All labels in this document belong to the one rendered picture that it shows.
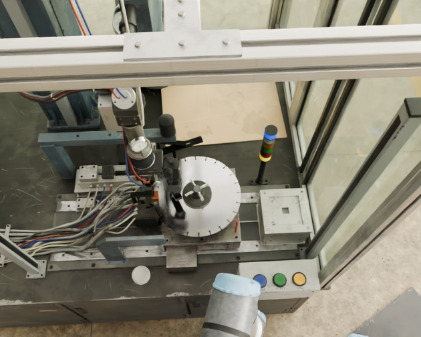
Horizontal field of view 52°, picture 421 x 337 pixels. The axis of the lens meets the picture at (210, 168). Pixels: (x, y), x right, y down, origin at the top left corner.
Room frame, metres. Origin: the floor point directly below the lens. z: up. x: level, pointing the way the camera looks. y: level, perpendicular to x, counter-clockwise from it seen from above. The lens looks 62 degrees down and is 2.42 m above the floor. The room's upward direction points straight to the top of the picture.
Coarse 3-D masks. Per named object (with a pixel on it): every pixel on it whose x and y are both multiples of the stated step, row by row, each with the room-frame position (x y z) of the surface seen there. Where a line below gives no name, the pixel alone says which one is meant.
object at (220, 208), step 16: (192, 160) 0.81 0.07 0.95; (208, 160) 0.81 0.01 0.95; (160, 176) 0.74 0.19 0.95; (192, 176) 0.74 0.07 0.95; (208, 176) 0.74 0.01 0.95; (224, 176) 0.74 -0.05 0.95; (160, 192) 0.67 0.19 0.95; (224, 192) 0.67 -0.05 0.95; (240, 192) 0.67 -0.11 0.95; (160, 208) 0.61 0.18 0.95; (176, 208) 0.61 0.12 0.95; (192, 208) 0.61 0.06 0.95; (208, 208) 0.61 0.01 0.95; (224, 208) 0.61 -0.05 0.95; (176, 224) 0.54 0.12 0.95; (192, 224) 0.54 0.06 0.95; (208, 224) 0.54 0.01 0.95; (224, 224) 0.54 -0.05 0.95
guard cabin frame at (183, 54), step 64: (192, 0) 0.43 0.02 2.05; (320, 0) 1.16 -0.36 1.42; (384, 0) 0.79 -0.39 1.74; (0, 64) 0.33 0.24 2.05; (64, 64) 0.33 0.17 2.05; (128, 64) 0.33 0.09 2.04; (192, 64) 0.33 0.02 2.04; (256, 64) 0.34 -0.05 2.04; (320, 64) 0.34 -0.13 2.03; (384, 64) 0.36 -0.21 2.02; (320, 128) 0.85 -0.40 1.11
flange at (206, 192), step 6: (186, 186) 0.69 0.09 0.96; (192, 186) 0.69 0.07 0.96; (186, 192) 0.67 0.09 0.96; (204, 192) 0.67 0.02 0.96; (210, 192) 0.67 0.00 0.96; (186, 198) 0.64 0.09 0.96; (192, 198) 0.64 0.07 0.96; (198, 198) 0.64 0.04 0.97; (204, 198) 0.64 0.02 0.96; (210, 198) 0.64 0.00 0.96; (186, 204) 0.62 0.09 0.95; (192, 204) 0.62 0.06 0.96; (198, 204) 0.62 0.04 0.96; (204, 204) 0.62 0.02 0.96
